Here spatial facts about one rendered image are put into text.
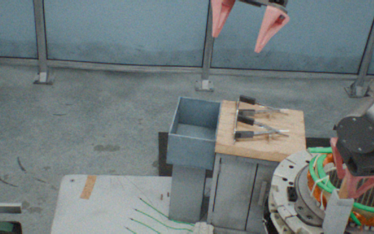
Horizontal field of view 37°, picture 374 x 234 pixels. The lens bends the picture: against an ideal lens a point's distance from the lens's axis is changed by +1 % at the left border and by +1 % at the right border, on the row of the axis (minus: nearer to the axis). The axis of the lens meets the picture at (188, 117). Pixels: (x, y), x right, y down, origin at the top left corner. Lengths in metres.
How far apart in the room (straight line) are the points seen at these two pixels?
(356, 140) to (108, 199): 0.86
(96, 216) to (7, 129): 1.75
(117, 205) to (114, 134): 1.60
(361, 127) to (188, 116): 0.71
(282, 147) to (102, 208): 0.50
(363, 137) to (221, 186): 0.60
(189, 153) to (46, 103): 2.14
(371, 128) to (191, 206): 0.72
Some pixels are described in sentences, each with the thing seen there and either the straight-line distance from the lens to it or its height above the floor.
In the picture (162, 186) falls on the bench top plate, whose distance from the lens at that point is 1.52.
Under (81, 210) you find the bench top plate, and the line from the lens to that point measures 1.45.
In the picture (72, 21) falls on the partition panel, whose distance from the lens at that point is 3.34.
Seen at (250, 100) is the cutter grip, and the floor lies 1.09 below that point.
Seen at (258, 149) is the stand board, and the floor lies 1.07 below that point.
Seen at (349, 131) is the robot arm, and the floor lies 1.37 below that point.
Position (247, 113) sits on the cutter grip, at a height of 1.09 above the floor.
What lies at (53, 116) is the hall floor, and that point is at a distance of 3.20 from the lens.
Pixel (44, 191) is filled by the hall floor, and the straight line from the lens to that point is 2.70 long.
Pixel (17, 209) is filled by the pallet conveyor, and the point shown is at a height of 0.78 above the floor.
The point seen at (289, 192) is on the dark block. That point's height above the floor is 1.10.
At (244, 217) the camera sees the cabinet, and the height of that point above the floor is 0.85.
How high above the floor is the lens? 1.78
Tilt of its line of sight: 34 degrees down
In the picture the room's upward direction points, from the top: 6 degrees clockwise
